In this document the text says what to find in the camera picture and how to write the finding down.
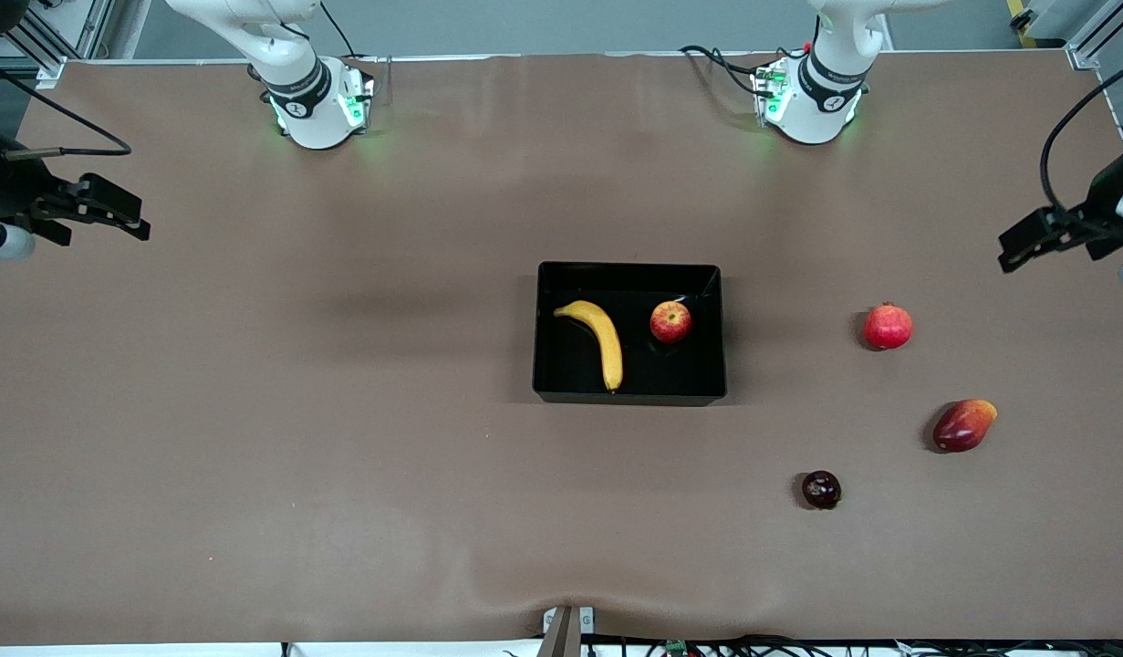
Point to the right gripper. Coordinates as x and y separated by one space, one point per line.
8 196

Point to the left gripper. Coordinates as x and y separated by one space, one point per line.
1105 200

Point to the red yellow apple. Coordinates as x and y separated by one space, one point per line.
670 322

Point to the yellow banana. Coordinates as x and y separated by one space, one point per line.
607 351

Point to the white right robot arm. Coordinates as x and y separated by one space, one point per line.
296 100

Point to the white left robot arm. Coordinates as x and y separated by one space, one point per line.
826 91

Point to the black rectangular plastic box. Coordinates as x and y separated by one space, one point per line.
680 374

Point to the red pomegranate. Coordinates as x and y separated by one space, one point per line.
889 327

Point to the red yellow mango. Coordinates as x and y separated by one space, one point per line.
962 427

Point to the white module with green light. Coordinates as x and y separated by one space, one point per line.
353 105
769 91

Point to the large table cover mat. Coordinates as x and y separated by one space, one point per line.
251 456

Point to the dark purple plum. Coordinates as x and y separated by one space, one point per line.
821 490

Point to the small green circuit board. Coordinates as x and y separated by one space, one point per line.
677 647

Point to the aluminium frame profile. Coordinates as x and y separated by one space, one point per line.
1095 32
59 36

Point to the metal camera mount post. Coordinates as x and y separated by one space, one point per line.
561 639

